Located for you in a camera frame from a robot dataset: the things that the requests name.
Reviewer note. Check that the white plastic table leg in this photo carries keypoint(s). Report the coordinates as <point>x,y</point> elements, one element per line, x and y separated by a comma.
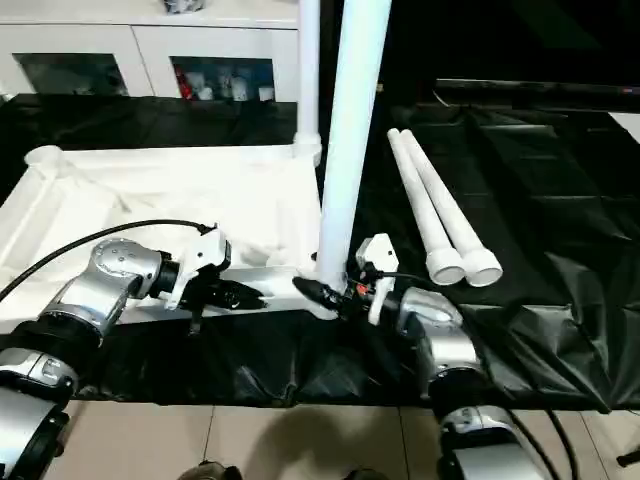
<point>350,125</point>
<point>425,210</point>
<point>455,215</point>
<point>308,75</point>

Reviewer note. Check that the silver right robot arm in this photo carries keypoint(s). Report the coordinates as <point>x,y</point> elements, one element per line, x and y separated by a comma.
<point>440,325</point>

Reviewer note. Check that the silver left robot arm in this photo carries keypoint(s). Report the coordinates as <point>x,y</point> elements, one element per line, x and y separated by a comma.
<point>115,265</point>

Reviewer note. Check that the dark brown round object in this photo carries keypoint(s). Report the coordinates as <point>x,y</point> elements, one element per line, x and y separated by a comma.
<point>367,475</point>
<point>212,472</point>

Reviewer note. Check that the small white jar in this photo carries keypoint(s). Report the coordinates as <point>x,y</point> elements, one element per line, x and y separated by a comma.
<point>265,93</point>

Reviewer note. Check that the red white bottle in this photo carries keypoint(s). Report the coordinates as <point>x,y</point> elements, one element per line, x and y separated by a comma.
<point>186,86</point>

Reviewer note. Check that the black glossy mat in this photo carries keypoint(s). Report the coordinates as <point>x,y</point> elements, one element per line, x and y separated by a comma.
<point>550,200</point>

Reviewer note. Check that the white glass-door cabinet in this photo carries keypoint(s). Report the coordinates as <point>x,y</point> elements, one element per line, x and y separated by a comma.
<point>150,40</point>

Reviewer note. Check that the black horizontal bar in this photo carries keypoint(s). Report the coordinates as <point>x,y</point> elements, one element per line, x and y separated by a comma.
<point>540,92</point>

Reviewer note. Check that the dark object on cabinet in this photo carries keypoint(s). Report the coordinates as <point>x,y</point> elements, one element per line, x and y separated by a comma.
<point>185,5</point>

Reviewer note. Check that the black backdrop cloth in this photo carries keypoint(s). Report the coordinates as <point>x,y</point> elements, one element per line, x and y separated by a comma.
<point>500,40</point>

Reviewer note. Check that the black object on floor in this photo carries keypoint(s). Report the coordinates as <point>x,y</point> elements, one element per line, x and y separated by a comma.
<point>628,459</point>

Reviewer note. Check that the white flat panel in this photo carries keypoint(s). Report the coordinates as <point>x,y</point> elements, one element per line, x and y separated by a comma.
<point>627,127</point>

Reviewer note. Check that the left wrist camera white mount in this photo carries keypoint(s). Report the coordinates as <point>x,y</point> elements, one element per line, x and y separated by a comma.
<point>205,250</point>

